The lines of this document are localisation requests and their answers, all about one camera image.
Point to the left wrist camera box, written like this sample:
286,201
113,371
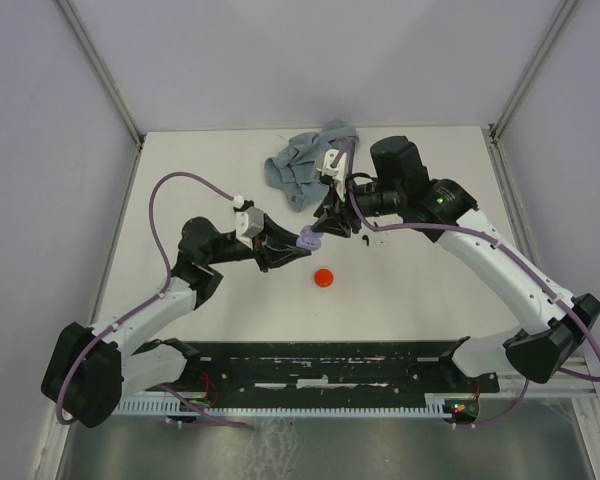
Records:
248,225

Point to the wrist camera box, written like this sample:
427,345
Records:
332,171
248,225

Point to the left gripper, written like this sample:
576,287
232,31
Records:
266,248

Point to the orange round charging case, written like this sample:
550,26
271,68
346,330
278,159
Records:
323,278

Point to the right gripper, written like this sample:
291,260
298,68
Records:
337,209

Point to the aluminium frame post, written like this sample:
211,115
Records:
548,40
78,29

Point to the purple round charging case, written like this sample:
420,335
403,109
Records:
308,239

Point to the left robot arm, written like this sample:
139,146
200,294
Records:
92,369

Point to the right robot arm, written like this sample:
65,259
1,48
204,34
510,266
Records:
552,321

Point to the aluminium frame post left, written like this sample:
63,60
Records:
78,29

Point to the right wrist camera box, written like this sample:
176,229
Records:
332,171

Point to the crumpled blue denim cloth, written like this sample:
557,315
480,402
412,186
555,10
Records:
292,171

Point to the small green circuit board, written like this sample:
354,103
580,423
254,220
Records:
464,411

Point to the aluminium frame post right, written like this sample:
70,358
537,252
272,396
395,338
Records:
548,40

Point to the white slotted cable duct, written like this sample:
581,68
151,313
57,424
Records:
164,404

